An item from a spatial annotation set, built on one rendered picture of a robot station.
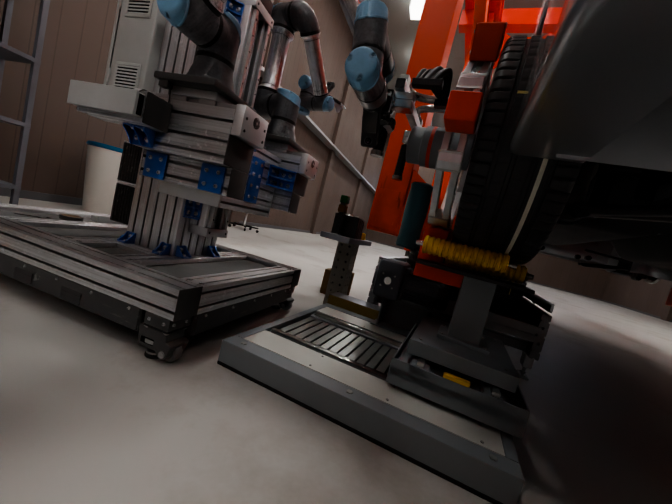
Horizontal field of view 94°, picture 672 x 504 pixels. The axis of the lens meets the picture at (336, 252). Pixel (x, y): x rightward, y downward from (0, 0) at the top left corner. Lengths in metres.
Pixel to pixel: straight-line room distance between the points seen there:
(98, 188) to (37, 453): 3.49
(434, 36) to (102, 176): 3.37
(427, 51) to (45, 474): 1.93
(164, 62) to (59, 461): 1.31
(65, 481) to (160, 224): 0.91
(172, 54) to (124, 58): 0.19
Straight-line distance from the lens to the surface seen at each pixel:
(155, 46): 1.59
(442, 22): 1.95
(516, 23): 4.91
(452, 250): 1.01
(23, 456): 0.82
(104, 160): 4.10
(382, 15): 0.87
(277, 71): 1.75
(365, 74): 0.77
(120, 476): 0.75
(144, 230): 1.48
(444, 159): 0.93
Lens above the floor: 0.50
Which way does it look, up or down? 5 degrees down
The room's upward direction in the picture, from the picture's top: 14 degrees clockwise
